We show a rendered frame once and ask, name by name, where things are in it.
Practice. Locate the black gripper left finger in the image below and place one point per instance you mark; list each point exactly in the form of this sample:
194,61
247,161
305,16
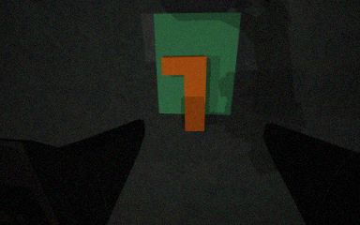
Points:
76,184

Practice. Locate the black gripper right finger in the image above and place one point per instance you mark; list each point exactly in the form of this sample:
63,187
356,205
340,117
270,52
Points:
323,179

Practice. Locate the orange l-shaped part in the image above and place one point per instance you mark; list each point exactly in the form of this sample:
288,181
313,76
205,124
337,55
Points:
194,70

